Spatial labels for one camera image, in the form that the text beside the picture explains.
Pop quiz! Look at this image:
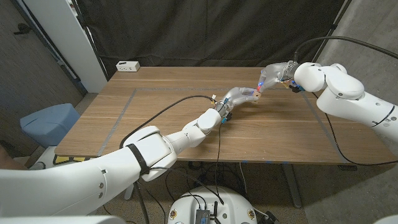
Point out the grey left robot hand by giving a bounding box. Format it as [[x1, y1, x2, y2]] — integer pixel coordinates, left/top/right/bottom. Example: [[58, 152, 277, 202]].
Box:
[[215, 86, 259, 113]]

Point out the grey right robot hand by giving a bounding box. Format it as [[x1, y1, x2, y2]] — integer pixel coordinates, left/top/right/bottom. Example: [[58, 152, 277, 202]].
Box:
[[256, 60, 299, 93]]

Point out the black backdrop curtain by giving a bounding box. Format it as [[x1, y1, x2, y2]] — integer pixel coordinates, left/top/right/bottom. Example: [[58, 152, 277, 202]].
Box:
[[74, 0, 354, 78]]

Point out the black backdrop stand pole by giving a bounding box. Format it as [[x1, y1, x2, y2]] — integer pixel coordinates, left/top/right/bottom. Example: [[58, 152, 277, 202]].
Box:
[[310, 0, 354, 63], [70, 0, 110, 82]]

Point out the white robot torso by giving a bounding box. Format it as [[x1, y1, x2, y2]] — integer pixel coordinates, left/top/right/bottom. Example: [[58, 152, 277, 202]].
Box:
[[167, 185, 258, 224]]

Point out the grey table leg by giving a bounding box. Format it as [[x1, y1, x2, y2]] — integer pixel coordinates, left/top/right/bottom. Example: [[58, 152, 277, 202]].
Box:
[[281, 163, 303, 208]]

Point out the white power strip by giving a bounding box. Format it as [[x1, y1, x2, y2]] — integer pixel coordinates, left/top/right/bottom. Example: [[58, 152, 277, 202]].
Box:
[[116, 60, 141, 73]]

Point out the grey finned electronics box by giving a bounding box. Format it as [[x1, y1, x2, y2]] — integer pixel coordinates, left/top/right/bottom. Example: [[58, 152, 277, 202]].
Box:
[[195, 208, 211, 224]]

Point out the yellow black floor sign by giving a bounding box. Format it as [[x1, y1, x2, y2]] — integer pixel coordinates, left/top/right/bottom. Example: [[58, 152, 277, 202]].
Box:
[[53, 154, 91, 165]]

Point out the blue padded stool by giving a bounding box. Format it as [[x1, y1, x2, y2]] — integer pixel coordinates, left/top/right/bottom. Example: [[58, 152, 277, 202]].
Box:
[[20, 103, 81, 149]]

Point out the grey sneaker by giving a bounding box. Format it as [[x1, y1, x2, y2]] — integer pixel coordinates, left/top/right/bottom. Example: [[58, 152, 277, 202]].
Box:
[[29, 161, 47, 171]]

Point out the person's bare leg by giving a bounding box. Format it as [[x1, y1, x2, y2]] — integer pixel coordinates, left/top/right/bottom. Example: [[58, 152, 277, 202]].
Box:
[[0, 146, 29, 171]]

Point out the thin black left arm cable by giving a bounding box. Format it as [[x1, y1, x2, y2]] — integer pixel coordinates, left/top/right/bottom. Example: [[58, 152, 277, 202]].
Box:
[[214, 123, 224, 206]]

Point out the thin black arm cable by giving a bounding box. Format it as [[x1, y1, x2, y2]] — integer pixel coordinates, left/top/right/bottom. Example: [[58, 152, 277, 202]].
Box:
[[310, 91, 398, 167], [214, 123, 224, 206]]

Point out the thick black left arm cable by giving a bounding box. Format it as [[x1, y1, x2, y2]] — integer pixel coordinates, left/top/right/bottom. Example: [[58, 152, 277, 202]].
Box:
[[119, 95, 218, 224]]

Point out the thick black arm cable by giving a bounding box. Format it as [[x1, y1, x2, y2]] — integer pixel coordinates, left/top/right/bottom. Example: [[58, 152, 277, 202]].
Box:
[[292, 35, 398, 63], [119, 95, 218, 224]]

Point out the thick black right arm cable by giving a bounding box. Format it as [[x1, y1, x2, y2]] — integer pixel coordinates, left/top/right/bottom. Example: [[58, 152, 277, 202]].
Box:
[[292, 35, 398, 63]]

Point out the black floor cable tangle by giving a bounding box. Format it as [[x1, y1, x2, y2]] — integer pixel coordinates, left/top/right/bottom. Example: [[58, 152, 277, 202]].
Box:
[[164, 160, 246, 200]]

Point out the white hanging cable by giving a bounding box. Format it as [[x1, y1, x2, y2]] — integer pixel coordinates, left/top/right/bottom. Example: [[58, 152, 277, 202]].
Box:
[[238, 162, 249, 196]]

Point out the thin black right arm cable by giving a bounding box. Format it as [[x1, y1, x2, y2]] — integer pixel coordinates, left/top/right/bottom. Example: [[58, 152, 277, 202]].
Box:
[[310, 91, 398, 167]]

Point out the black door frame strip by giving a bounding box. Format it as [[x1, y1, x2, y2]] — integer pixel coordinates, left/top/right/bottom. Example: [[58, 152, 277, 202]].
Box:
[[11, 0, 88, 95]]

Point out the black door handle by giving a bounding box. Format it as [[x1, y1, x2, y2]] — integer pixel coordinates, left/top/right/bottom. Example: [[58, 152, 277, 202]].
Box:
[[12, 23, 32, 35]]

